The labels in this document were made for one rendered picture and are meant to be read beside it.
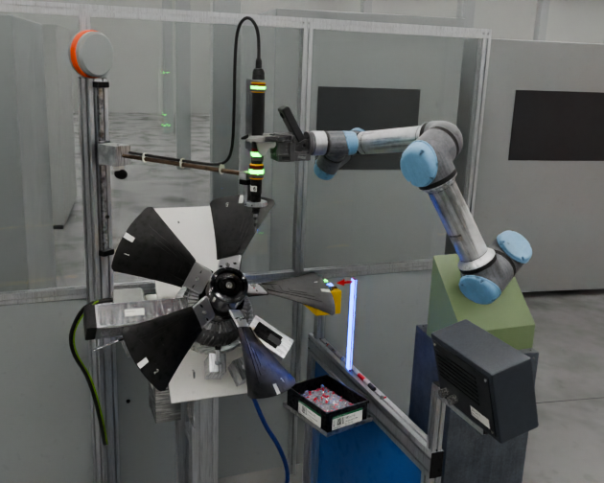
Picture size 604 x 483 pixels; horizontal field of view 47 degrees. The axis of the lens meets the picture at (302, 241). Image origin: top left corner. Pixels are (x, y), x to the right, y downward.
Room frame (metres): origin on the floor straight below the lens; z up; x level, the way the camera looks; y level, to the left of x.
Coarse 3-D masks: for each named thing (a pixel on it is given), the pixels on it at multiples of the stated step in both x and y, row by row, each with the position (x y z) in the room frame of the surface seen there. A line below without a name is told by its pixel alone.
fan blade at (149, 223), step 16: (144, 224) 2.08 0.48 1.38; (160, 224) 2.08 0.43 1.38; (144, 240) 2.06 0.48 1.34; (160, 240) 2.06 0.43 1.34; (176, 240) 2.07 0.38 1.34; (144, 256) 2.06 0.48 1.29; (160, 256) 2.05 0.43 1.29; (176, 256) 2.05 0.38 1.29; (192, 256) 2.06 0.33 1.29; (128, 272) 2.05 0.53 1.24; (144, 272) 2.06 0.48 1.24; (160, 272) 2.06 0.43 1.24; (176, 272) 2.05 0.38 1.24
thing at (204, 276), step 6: (198, 264) 2.05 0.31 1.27; (192, 270) 2.06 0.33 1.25; (198, 270) 2.06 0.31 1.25; (204, 270) 2.06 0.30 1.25; (210, 270) 2.05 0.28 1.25; (192, 276) 2.06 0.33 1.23; (198, 276) 2.06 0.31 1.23; (204, 276) 2.06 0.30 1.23; (210, 276) 2.05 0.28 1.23; (186, 282) 2.06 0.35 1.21; (192, 282) 2.06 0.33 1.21; (198, 282) 2.06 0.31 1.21; (204, 282) 2.06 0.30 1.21; (192, 288) 2.06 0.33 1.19; (198, 288) 2.06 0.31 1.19
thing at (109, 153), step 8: (104, 144) 2.42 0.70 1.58; (112, 144) 2.43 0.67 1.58; (120, 144) 2.44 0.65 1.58; (104, 152) 2.41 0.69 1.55; (112, 152) 2.38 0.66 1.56; (120, 152) 2.39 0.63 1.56; (104, 160) 2.41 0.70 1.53; (112, 160) 2.38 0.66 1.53; (120, 160) 2.39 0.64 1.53; (128, 160) 2.43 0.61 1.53
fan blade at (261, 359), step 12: (240, 336) 1.93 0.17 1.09; (252, 336) 1.99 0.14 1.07; (252, 348) 1.94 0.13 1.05; (264, 348) 2.00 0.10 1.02; (252, 360) 1.90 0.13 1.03; (264, 360) 1.94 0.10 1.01; (276, 360) 2.00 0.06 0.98; (252, 372) 1.87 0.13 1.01; (264, 372) 1.90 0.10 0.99; (276, 372) 1.95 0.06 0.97; (288, 372) 2.00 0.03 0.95; (252, 384) 1.84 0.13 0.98; (264, 384) 1.87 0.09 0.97; (276, 384) 1.91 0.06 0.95; (288, 384) 1.94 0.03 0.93; (252, 396) 1.81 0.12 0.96; (264, 396) 1.84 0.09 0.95
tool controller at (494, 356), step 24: (432, 336) 1.66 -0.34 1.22; (456, 336) 1.62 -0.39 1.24; (480, 336) 1.60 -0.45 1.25; (456, 360) 1.56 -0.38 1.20; (480, 360) 1.50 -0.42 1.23; (504, 360) 1.48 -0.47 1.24; (528, 360) 1.47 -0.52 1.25; (456, 384) 1.58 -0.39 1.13; (480, 384) 1.48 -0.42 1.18; (504, 384) 1.45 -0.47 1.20; (528, 384) 1.47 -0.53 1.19; (480, 408) 1.50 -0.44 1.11; (504, 408) 1.45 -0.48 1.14; (528, 408) 1.47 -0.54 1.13; (504, 432) 1.45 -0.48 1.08
